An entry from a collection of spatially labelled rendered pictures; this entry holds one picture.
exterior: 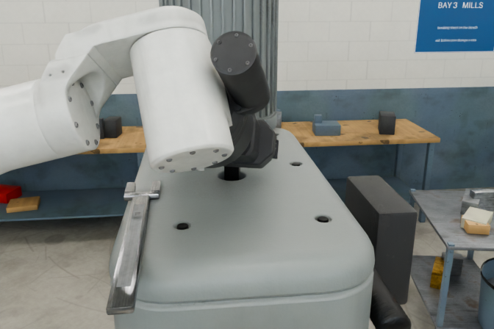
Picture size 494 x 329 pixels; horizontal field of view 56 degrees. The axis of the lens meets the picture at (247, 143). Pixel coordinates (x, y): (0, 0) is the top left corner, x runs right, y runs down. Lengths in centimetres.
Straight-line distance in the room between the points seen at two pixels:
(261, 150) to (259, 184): 6
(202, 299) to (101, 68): 21
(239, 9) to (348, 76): 439
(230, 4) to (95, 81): 36
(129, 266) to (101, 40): 18
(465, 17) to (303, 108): 193
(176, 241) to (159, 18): 21
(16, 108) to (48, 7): 458
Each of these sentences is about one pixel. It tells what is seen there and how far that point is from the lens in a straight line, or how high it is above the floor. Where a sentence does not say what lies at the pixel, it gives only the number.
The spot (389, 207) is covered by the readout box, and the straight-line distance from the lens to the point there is 95.
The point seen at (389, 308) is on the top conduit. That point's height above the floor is 181.
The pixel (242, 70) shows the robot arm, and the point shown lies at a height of 206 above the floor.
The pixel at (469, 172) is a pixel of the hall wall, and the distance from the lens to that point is 599.
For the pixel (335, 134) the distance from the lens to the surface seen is 448.
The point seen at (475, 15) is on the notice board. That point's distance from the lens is 559.
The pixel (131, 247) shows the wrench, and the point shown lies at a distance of 43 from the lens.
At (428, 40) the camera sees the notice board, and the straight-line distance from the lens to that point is 536.
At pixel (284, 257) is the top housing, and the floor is 189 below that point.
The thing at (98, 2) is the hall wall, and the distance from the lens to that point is 485.
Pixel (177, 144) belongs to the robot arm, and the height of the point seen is 201.
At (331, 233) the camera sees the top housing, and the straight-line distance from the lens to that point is 47.
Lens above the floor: 211
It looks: 17 degrees down
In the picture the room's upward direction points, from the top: straight up
